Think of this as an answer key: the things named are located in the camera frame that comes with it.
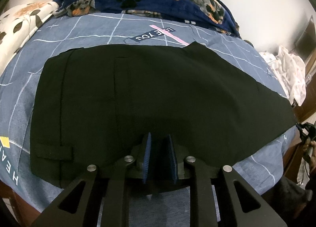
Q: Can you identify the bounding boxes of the blue grid bed sheet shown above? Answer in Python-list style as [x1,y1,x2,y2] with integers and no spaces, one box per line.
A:
[1,13,295,226]

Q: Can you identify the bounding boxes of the white patterned crumpled cloth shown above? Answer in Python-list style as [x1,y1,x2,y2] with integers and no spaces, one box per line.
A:
[259,45,306,106]

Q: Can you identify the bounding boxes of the navy dog print blanket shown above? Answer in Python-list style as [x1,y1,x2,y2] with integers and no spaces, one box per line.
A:
[54,0,240,37]

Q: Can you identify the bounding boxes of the black pants orange lining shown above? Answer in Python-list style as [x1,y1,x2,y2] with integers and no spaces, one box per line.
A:
[30,42,296,188]

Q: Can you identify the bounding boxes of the white floral pillow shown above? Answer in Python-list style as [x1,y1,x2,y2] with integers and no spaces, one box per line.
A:
[0,1,59,72]

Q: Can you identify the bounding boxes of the person's right hand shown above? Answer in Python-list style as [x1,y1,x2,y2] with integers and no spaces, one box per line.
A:
[303,140,315,169]

